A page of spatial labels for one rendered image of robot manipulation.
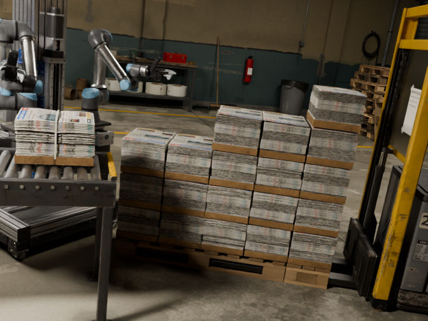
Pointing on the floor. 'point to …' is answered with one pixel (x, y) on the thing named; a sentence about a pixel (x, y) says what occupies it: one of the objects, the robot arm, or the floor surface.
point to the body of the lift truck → (409, 243)
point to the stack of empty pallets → (376, 86)
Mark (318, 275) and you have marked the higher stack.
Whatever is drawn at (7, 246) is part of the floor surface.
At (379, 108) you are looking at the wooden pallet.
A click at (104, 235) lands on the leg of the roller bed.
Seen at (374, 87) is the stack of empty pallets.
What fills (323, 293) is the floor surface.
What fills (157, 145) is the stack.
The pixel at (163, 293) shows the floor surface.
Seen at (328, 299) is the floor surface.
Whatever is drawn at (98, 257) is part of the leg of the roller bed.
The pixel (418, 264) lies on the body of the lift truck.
